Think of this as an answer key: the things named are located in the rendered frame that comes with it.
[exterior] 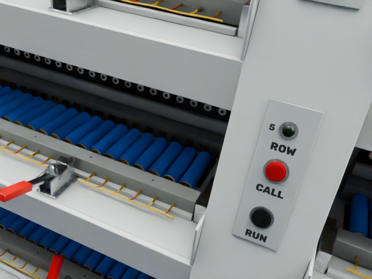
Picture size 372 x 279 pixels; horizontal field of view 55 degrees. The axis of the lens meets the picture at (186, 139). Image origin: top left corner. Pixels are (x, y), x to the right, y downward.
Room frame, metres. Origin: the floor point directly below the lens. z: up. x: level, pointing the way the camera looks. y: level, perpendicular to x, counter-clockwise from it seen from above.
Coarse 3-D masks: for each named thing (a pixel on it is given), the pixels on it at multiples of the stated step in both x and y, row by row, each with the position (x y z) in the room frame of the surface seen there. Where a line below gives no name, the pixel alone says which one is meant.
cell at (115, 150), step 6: (132, 132) 0.44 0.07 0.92; (138, 132) 0.45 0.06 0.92; (120, 138) 0.43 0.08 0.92; (126, 138) 0.43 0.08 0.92; (132, 138) 0.44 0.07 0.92; (138, 138) 0.45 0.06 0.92; (114, 144) 0.42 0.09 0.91; (120, 144) 0.42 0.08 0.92; (126, 144) 0.42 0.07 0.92; (108, 150) 0.40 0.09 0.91; (114, 150) 0.40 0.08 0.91; (120, 150) 0.41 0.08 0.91; (126, 150) 0.42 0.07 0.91; (114, 156) 0.40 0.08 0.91; (120, 156) 0.41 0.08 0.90
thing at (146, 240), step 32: (0, 64) 0.58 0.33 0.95; (32, 64) 0.56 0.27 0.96; (128, 96) 0.50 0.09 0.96; (128, 128) 0.49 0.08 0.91; (224, 128) 0.46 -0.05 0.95; (0, 160) 0.39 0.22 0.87; (32, 192) 0.34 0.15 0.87; (64, 192) 0.35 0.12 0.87; (96, 192) 0.36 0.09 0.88; (64, 224) 0.33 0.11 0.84; (96, 224) 0.31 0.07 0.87; (128, 224) 0.32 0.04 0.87; (160, 224) 0.32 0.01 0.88; (192, 224) 0.33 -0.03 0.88; (128, 256) 0.31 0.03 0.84; (160, 256) 0.29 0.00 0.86; (192, 256) 0.28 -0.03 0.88
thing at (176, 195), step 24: (0, 120) 0.43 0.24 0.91; (24, 144) 0.40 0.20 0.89; (48, 144) 0.39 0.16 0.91; (72, 144) 0.40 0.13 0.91; (96, 168) 0.37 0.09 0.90; (120, 168) 0.37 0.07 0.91; (144, 192) 0.35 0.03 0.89; (168, 192) 0.34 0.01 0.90; (192, 192) 0.34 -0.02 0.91; (168, 216) 0.33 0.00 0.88
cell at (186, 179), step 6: (198, 156) 0.41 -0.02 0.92; (204, 156) 0.41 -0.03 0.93; (210, 156) 0.42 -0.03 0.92; (198, 162) 0.40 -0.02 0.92; (204, 162) 0.40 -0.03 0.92; (192, 168) 0.39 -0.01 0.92; (198, 168) 0.39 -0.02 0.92; (204, 168) 0.40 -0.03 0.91; (186, 174) 0.38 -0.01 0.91; (192, 174) 0.38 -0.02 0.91; (198, 174) 0.38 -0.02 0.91; (180, 180) 0.37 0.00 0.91; (186, 180) 0.37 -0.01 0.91; (192, 180) 0.37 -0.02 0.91; (198, 180) 0.38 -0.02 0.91; (192, 186) 0.37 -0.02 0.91
